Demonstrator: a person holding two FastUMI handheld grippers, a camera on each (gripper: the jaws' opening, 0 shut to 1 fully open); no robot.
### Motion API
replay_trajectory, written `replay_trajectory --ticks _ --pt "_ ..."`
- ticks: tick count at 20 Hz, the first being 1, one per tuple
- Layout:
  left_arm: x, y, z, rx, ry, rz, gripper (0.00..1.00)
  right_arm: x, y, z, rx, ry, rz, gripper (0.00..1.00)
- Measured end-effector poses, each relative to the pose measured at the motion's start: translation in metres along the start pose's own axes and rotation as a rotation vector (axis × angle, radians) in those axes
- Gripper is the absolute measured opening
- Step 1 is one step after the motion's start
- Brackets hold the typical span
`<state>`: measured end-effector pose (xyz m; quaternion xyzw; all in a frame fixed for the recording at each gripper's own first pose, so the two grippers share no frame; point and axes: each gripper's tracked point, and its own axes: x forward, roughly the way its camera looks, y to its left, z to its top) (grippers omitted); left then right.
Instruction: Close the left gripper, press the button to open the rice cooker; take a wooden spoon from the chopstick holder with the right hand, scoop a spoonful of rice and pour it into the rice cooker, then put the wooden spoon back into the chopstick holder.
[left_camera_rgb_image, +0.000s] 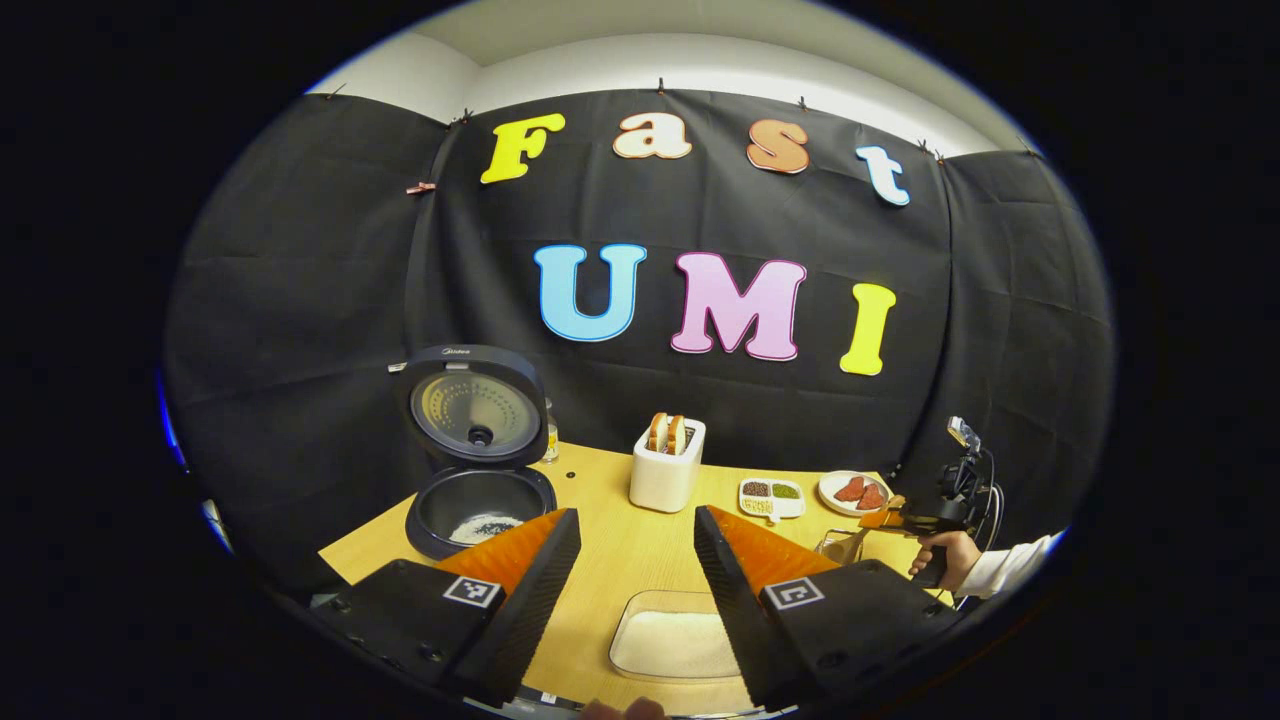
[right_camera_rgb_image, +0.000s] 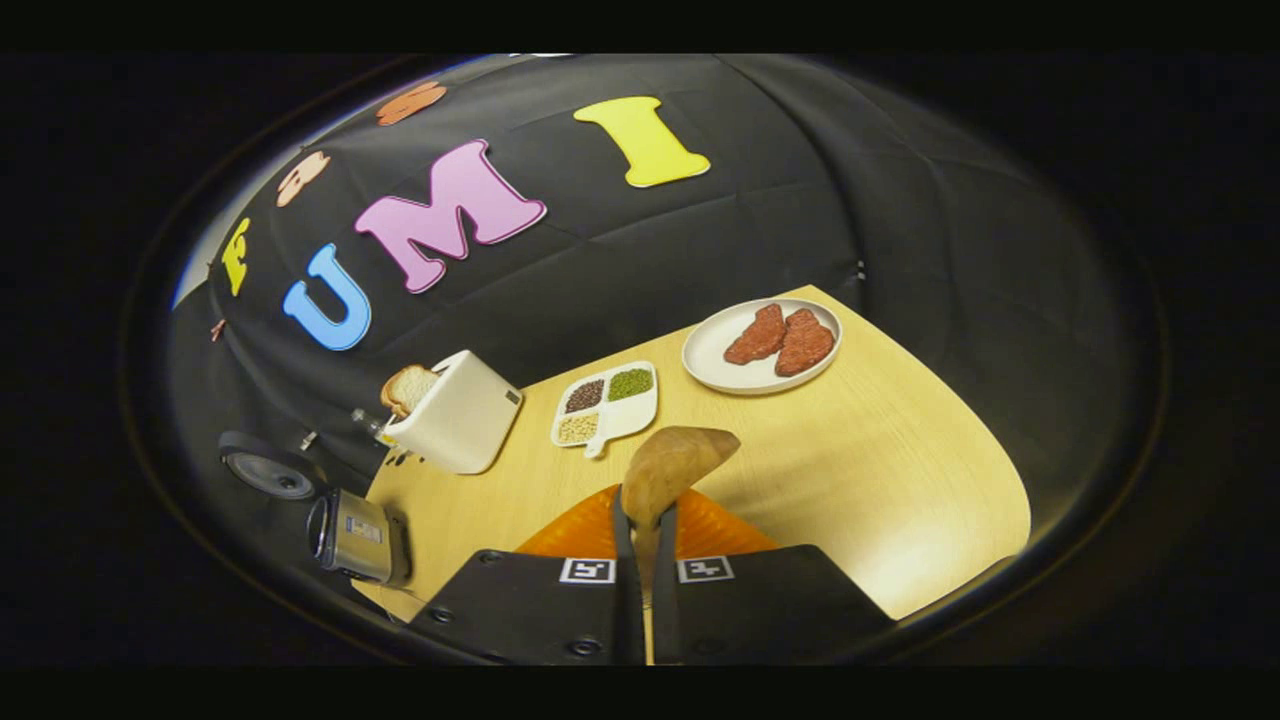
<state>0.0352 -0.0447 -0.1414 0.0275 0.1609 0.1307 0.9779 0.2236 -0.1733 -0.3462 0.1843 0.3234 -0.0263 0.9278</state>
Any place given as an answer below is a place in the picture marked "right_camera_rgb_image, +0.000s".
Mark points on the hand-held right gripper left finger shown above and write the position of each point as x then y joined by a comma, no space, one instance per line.
626,600

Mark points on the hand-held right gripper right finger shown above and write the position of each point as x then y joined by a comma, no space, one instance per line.
664,600

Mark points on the wooden spoon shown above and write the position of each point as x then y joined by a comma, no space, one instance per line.
670,468

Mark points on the dark grey rice cooker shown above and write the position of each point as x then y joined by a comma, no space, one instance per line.
360,540

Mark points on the pale yellow beans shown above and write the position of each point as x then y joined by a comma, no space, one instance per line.
577,428

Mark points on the white divided dish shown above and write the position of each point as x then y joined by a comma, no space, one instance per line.
632,415

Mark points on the dark red beans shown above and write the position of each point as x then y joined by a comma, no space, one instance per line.
585,396

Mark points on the green beans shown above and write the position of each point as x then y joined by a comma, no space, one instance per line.
630,384

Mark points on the round white plate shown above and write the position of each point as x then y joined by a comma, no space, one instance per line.
712,365

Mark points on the white toaster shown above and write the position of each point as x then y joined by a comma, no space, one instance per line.
460,420

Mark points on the red meat piece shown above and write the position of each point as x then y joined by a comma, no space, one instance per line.
755,335
806,343

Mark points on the toasted bread slice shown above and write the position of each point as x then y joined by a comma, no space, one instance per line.
408,388

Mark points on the small glass bottle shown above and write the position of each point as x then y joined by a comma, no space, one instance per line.
368,424

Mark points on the black backdrop cloth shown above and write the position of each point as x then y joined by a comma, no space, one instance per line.
760,220

